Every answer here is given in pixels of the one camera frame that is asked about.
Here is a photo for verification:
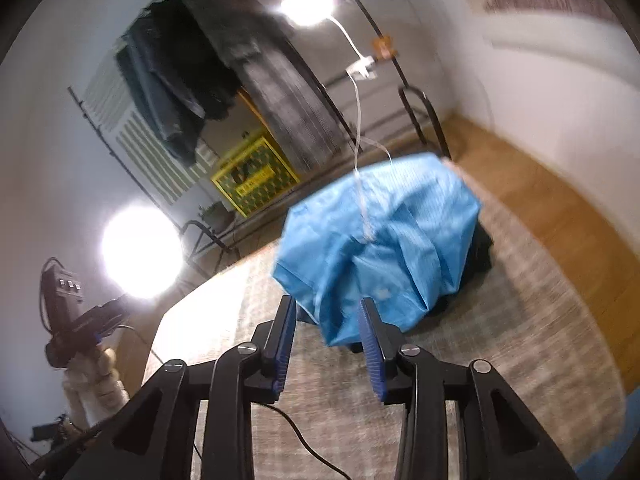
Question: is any striped window blind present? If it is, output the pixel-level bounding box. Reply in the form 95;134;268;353
82;52;216;206

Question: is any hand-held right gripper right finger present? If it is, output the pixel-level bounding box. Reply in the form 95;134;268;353
359;297;576;480

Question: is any grey pot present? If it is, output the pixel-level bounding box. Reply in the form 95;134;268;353
202;202;231;231

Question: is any orange clip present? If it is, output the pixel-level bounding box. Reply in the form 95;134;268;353
372;35;398;61

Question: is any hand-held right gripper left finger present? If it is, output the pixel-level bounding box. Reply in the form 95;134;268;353
65;295;298;480

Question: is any ring light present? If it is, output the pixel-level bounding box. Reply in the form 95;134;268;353
102;202;183;298

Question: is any black stand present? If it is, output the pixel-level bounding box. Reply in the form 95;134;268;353
30;412;121;463

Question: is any person's left hand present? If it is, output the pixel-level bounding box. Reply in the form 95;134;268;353
62;344;123;411

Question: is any bright round lamp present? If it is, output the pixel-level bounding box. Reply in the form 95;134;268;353
280;0;336;28

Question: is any grey hanging garment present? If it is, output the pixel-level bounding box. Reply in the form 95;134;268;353
180;0;351;176

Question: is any white cable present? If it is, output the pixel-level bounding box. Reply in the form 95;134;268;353
327;15;396;243

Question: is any black cable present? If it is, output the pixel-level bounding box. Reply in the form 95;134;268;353
252;400;351;480
117;324;166;366

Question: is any blue denim hanging jacket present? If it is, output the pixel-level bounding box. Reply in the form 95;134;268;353
116;20;206;166

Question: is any yellow green patterned box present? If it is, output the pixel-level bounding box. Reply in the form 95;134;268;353
210;130;301;218

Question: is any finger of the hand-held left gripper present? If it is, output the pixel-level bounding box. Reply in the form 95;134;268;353
94;297;132;341

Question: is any black metal clothes rack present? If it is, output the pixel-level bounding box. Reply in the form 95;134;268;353
67;0;453;281

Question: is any blue work coat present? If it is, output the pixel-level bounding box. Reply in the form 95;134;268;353
272;152;483;348

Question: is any beige woven blanket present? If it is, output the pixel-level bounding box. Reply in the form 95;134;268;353
142;160;626;480

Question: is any black hanging jacket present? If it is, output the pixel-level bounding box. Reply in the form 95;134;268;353
150;0;241;123

